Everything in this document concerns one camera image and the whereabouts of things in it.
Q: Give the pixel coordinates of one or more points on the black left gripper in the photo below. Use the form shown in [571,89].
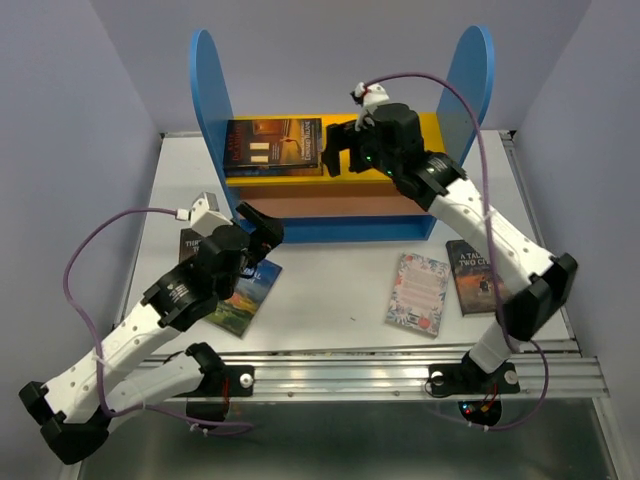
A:
[269,232]

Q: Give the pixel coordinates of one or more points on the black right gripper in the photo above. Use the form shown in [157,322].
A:
[340,136]

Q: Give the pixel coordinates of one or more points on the Edward Tulane brown book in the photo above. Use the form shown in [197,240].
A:
[272,144]

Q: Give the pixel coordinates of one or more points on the Animal Farm book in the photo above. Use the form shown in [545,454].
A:
[236,314]

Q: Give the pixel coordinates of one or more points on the floral pink cover book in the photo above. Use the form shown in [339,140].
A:
[418,296]

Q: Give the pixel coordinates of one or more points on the Jane Eyre blue book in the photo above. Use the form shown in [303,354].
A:
[270,171]

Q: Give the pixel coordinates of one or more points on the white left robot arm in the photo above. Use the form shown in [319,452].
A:
[79,409]

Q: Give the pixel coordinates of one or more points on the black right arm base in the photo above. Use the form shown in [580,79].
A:
[479,392]

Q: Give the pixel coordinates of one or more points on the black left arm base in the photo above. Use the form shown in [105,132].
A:
[210,402]

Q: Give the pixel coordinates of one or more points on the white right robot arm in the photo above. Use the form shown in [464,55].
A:
[538,281]

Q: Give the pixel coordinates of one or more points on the blue yellow wooden bookshelf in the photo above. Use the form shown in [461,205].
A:
[349,207]

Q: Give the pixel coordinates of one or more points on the Three Days to See book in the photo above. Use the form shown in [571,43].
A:
[189,242]

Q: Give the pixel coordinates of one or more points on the Tale of Two Cities book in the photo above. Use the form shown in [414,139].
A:
[472,278]

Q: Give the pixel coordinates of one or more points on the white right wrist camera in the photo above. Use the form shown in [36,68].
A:
[369,97]

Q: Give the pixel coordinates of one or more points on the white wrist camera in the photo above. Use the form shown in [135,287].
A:
[369,97]
[204,215]

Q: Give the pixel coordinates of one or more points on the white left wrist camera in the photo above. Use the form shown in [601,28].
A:
[204,215]

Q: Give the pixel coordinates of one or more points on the aluminium mounting rail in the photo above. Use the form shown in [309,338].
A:
[395,375]

